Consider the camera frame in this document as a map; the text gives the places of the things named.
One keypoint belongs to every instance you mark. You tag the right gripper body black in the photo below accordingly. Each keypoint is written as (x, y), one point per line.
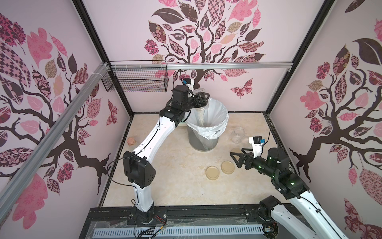
(247, 160)

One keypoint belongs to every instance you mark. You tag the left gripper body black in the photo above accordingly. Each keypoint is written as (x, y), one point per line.
(194, 101)

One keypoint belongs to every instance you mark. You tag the glass jar tan lid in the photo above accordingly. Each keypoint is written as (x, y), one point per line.
(200, 91)
(237, 135)

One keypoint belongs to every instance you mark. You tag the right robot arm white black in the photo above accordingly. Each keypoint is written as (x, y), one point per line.
(293, 188)

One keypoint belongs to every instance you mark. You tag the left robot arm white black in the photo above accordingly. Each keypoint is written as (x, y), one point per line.
(137, 164)

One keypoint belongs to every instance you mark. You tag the white trash bag liner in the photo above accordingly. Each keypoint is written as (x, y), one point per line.
(210, 122)

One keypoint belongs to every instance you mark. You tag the small jar pink lid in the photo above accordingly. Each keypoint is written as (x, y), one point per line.
(131, 141)

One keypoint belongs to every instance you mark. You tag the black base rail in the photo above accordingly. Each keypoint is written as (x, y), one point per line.
(199, 215)

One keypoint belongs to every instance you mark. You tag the black wire basket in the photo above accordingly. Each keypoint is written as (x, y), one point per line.
(137, 76)

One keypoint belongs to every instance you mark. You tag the white slotted cable duct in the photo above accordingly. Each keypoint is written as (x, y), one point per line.
(177, 232)

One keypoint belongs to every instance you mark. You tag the aluminium rail back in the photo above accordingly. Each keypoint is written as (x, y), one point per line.
(205, 66)

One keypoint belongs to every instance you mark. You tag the aluminium rail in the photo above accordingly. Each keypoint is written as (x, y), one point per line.
(205, 66)
(25, 174)

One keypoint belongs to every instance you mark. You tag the aluminium rail left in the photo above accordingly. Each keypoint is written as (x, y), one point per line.
(25, 174)

